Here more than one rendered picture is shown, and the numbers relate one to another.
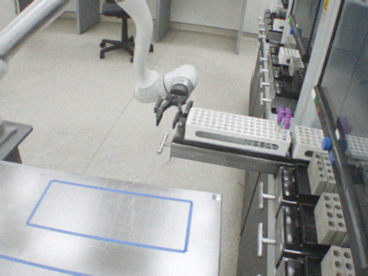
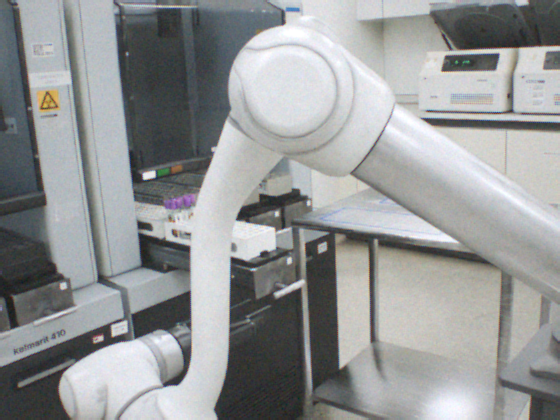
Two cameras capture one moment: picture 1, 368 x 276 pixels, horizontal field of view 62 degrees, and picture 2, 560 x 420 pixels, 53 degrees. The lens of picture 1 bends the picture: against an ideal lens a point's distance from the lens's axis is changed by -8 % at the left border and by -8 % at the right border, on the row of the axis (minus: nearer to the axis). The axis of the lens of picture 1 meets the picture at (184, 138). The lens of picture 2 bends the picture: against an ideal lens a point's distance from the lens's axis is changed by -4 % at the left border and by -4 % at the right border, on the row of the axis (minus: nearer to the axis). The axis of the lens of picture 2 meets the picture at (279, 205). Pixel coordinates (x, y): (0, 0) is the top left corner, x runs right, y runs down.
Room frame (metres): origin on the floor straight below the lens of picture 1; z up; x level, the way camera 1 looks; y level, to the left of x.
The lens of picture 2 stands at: (1.84, 0.75, 1.23)
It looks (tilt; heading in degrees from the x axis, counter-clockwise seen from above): 14 degrees down; 215
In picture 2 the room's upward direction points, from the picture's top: 4 degrees counter-clockwise
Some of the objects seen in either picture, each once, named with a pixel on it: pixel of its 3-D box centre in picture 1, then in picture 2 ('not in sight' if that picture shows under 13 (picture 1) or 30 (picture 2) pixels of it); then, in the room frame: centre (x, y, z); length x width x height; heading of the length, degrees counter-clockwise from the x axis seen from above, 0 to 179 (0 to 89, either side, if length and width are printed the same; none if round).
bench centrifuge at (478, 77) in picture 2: not in sight; (480, 56); (-1.83, -0.25, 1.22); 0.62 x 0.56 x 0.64; 171
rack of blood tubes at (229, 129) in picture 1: (237, 133); (217, 237); (0.81, -0.15, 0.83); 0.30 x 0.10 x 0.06; 82
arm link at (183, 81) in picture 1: (180, 89); (158, 357); (1.21, 0.03, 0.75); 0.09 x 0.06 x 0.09; 82
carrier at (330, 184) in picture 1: (325, 177); not in sight; (0.63, -0.37, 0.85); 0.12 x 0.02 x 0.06; 172
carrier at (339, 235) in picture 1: (334, 220); not in sight; (0.48, -0.35, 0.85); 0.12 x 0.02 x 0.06; 172
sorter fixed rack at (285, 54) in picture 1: (309, 62); not in sight; (1.47, -0.56, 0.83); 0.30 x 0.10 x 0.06; 82
